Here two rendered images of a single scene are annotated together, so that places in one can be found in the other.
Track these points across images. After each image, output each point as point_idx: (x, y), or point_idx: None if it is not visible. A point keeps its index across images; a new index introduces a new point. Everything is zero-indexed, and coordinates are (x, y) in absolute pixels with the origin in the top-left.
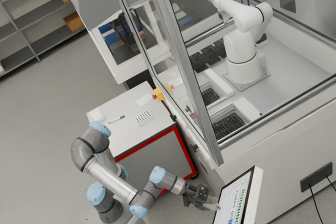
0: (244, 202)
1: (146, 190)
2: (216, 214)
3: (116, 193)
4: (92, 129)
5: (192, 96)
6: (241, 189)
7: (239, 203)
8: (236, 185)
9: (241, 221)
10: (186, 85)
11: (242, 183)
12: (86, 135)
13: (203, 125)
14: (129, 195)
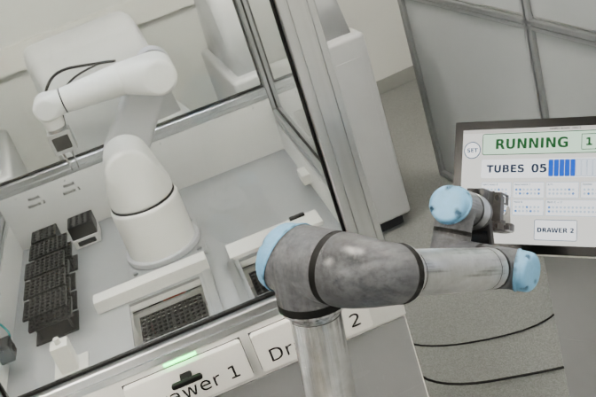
0: (526, 129)
1: (476, 245)
2: (513, 241)
3: (486, 267)
4: (302, 226)
5: (332, 62)
6: (493, 151)
7: (522, 147)
8: (474, 176)
9: (566, 124)
10: (311, 50)
11: (480, 154)
12: (319, 229)
13: (356, 144)
14: (493, 250)
